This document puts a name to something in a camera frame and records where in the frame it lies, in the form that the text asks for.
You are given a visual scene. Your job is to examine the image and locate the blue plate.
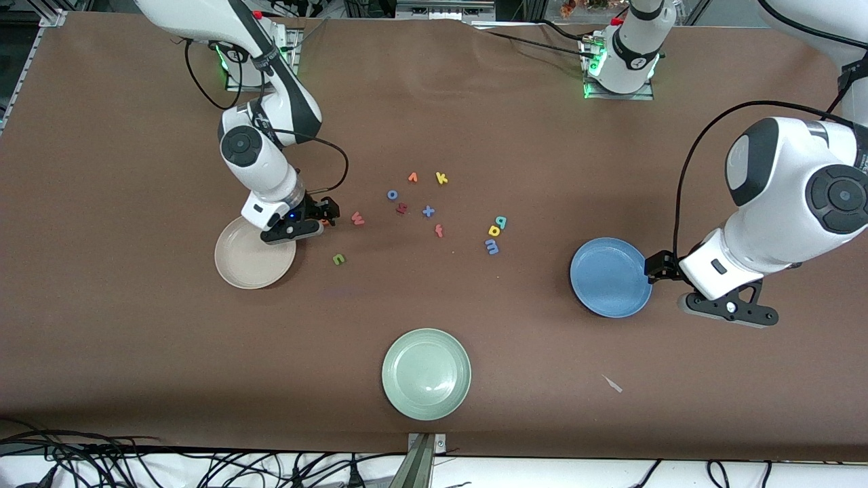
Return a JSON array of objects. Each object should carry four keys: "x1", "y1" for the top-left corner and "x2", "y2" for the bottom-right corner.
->
[{"x1": 570, "y1": 237, "x2": 653, "y2": 319}]

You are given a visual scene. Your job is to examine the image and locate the beige brown plate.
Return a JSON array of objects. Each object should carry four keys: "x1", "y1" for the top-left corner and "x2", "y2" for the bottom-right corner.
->
[{"x1": 214, "y1": 211, "x2": 297, "y2": 290}]

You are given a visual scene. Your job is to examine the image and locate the pale green plate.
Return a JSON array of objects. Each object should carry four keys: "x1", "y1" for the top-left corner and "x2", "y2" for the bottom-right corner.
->
[{"x1": 381, "y1": 328, "x2": 472, "y2": 421}]

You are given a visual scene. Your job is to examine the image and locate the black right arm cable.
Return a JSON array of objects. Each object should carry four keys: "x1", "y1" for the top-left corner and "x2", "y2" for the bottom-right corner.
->
[{"x1": 183, "y1": 37, "x2": 350, "y2": 197}]

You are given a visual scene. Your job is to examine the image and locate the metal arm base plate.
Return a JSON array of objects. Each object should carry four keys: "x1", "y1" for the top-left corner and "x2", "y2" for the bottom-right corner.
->
[
  {"x1": 226, "y1": 28, "x2": 301, "y2": 93},
  {"x1": 582, "y1": 37, "x2": 656, "y2": 101}
]

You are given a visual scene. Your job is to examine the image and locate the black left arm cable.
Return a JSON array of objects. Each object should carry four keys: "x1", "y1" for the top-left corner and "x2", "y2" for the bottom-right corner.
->
[{"x1": 673, "y1": 0, "x2": 868, "y2": 262}]

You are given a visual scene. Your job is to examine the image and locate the metal frame structure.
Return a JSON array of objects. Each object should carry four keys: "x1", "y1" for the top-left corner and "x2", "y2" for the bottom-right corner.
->
[{"x1": 342, "y1": 0, "x2": 499, "y2": 21}]

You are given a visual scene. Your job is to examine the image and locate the black cable loops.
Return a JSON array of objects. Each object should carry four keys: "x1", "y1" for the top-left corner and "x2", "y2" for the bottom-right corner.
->
[{"x1": 631, "y1": 460, "x2": 774, "y2": 488}]

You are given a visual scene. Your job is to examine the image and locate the black cable behind arm base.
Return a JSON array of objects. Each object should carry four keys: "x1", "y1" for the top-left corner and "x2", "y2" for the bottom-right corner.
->
[{"x1": 475, "y1": 19, "x2": 597, "y2": 62}]

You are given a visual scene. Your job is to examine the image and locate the metal table edge bracket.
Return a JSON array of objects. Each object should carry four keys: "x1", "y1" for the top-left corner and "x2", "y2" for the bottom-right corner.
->
[{"x1": 407, "y1": 432, "x2": 447, "y2": 488}]

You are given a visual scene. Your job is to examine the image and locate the aluminium table frame rail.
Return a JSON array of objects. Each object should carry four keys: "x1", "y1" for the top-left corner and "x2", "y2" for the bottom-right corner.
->
[{"x1": 0, "y1": 9, "x2": 68, "y2": 136}]

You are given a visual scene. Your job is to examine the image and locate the black floor cable bundle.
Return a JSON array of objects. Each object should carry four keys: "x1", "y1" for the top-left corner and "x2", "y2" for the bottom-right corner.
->
[{"x1": 0, "y1": 417, "x2": 408, "y2": 488}]

